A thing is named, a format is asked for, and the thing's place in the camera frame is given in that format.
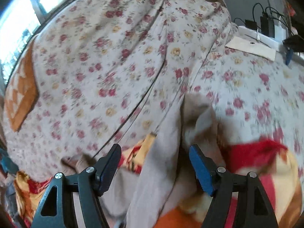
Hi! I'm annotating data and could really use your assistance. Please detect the beige zip jacket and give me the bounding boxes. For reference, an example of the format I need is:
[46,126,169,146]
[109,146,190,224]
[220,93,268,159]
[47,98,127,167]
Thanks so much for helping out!
[60,92,229,228]

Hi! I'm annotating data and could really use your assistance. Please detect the red orange yellow blanket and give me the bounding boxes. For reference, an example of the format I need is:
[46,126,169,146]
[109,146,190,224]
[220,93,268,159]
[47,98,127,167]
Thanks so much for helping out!
[13,139,302,227]

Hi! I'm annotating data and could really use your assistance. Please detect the blue cloth pile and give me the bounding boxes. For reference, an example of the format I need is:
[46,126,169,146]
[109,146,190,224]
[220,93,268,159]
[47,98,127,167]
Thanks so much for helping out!
[0,148,19,174]

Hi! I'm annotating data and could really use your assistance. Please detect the orange checkered cushion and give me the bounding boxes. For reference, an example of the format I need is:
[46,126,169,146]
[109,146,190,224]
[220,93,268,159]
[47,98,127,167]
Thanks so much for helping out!
[4,42,38,132]

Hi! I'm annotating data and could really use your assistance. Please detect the floral quilt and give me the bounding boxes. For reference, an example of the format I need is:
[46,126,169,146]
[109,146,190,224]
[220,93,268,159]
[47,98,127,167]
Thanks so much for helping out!
[4,0,303,182]

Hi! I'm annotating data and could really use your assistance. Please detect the white paper card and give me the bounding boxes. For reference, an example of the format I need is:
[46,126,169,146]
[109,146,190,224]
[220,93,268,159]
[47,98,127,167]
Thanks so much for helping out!
[225,36,276,61]

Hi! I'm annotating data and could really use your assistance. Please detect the white power strip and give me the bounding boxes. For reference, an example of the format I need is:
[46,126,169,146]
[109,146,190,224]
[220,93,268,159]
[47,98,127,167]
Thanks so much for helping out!
[238,26,285,52]

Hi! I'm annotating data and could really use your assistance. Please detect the black charger adapter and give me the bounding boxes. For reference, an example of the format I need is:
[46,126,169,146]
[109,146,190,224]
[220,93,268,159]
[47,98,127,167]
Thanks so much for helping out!
[260,16,275,38]

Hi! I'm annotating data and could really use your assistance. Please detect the window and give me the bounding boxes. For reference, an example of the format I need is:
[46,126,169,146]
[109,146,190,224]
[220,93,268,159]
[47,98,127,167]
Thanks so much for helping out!
[1,0,68,83]

